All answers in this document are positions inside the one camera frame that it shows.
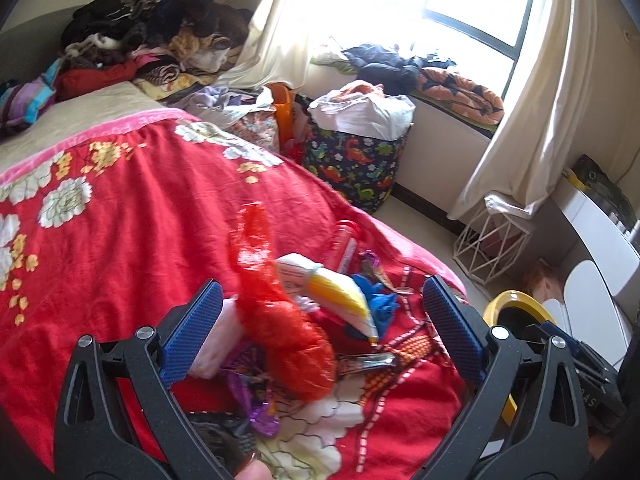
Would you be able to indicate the dark blue jacket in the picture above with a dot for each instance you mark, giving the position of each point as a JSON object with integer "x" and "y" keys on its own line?
{"x": 385, "y": 62}

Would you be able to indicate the dinosaur print fabric basket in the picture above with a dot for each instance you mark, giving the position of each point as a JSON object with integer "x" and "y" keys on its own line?
{"x": 360, "y": 165}

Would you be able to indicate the blue plastic bag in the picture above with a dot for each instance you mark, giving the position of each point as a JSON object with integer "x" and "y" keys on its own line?
{"x": 382, "y": 305}

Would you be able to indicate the dark flat wrapper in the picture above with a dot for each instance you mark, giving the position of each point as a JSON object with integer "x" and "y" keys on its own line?
{"x": 370, "y": 361}

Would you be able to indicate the purple foil wrapper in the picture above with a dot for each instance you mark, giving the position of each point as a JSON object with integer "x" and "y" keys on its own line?
{"x": 252, "y": 390}

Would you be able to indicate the cream curtain beside bed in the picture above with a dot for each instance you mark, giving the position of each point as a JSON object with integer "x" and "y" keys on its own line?
{"x": 280, "y": 25}

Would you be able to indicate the red transparent bottle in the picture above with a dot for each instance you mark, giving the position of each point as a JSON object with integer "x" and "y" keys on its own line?
{"x": 342, "y": 247}

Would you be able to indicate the orange patterned quilt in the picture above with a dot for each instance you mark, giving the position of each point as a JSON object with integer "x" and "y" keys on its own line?
{"x": 465, "y": 92}

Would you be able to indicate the red floral blanket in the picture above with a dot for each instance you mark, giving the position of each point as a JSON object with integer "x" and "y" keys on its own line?
{"x": 125, "y": 240}

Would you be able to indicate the grey headboard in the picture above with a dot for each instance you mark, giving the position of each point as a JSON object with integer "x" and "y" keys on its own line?
{"x": 35, "y": 40}

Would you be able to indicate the pink white packet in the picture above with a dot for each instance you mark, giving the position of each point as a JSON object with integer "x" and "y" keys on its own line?
{"x": 222, "y": 335}

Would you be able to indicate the yellow rimmed trash bin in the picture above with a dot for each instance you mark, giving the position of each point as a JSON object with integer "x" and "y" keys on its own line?
{"x": 505, "y": 301}

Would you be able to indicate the red garment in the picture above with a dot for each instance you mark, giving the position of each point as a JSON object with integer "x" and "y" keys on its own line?
{"x": 95, "y": 80}

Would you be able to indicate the lilac cloth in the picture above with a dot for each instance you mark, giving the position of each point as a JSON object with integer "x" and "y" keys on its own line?
{"x": 210, "y": 100}

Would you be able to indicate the pile of dark clothes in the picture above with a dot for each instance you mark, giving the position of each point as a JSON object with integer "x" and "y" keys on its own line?
{"x": 165, "y": 20}

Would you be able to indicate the white yellow packet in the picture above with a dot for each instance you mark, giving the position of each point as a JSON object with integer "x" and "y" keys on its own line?
{"x": 330, "y": 290}

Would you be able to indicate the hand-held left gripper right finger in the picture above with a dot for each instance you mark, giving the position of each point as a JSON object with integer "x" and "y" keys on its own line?
{"x": 452, "y": 330}

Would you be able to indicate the beige bed sheet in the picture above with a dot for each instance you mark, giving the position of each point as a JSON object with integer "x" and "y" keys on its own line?
{"x": 80, "y": 120}

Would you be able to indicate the orange bag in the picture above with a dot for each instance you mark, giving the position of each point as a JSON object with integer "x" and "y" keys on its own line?
{"x": 285, "y": 115}

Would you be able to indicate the striped colourful clothes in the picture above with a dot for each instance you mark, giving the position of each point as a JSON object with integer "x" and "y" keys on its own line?
{"x": 25, "y": 102}

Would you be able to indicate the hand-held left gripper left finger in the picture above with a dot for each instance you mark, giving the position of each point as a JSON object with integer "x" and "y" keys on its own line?
{"x": 196, "y": 330}

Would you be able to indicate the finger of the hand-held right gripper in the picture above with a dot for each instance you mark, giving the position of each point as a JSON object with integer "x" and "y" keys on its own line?
{"x": 554, "y": 329}

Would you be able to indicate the cream curtain beside side table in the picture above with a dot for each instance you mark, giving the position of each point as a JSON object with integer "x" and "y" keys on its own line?
{"x": 540, "y": 85}

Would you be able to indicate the small brown wrapper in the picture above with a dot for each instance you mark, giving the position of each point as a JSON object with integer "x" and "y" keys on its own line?
{"x": 375, "y": 270}

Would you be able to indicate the white plastic bag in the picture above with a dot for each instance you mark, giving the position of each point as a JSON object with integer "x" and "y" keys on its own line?
{"x": 370, "y": 115}

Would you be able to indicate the black printed packet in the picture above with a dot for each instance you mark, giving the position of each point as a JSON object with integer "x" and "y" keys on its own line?
{"x": 220, "y": 435}

